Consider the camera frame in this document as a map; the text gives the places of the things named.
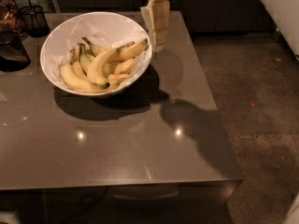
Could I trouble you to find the small middle yellow banana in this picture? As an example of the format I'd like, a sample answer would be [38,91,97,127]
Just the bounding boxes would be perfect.
[114,58,135,75]

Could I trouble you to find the large front yellow banana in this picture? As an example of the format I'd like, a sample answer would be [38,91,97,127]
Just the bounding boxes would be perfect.
[87,48,121,91]

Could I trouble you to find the green-tipped back banana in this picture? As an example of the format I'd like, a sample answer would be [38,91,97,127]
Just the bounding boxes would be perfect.
[82,36,107,56]

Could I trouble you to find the greenish upright banana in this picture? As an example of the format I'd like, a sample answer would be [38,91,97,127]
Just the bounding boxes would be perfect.
[78,43,92,73]

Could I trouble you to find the dark glass jar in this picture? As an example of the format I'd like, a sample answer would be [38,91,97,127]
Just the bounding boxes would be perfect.
[0,0,28,39]

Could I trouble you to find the left lying yellow banana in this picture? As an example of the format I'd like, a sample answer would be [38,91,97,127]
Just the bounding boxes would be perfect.
[60,63,91,91]

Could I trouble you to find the dark pitcher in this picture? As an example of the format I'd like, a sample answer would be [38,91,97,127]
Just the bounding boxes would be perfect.
[0,31,31,72]

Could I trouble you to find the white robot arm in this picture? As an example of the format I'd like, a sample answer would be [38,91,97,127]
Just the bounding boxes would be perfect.
[260,0,299,60]

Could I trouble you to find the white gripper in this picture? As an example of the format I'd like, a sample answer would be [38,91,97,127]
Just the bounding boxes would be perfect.
[140,0,170,52]

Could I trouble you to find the white bowl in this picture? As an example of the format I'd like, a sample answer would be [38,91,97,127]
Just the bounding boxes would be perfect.
[39,11,153,98]

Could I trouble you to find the top right yellow banana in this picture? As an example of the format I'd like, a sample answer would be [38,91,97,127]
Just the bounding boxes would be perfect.
[109,38,149,62]

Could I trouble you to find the black mesh pen holder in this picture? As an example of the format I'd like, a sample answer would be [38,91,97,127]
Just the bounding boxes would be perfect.
[20,0,50,37]

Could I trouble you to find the dark cabinet row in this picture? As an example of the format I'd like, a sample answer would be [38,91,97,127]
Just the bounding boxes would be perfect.
[56,0,276,33]

